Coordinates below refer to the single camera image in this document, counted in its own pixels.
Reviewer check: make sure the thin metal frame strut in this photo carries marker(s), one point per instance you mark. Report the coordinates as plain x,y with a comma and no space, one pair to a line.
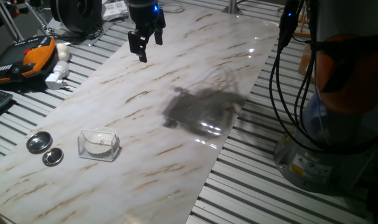
37,17

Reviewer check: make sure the black filament spool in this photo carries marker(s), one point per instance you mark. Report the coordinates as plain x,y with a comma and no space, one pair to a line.
67,14

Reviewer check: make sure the white power strip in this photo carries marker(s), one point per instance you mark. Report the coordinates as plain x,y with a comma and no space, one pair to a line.
114,9

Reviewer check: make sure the thick metal frame strut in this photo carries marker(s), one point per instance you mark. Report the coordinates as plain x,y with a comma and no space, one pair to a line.
8,20

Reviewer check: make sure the cream egg-shaped object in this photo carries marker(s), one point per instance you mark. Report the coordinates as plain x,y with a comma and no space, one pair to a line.
63,52

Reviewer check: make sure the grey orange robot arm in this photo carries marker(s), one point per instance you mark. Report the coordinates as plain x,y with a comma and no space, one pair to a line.
332,140

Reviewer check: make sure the marble pattern table mat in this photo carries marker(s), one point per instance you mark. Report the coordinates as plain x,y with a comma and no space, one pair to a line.
129,174

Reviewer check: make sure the white power adapter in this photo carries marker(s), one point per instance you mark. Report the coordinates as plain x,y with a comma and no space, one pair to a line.
59,71

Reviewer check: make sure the small round steel dish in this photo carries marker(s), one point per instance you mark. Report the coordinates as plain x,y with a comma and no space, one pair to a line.
53,156

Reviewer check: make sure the white floral ceramic plate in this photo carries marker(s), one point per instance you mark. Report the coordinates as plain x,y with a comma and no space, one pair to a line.
96,147

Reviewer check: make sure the orange black teach pendant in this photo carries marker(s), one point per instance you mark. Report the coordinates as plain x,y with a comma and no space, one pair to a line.
36,56

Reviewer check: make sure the large round steel dish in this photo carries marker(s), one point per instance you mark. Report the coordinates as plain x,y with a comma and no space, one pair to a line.
39,142

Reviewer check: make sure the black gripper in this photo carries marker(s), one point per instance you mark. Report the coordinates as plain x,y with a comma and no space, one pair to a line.
142,12

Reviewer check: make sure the aluminium profile post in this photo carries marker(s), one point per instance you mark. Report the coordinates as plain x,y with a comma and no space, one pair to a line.
232,6

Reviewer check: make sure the brown taped cardboard parcel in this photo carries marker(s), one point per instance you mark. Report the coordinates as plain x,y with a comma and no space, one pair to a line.
305,62

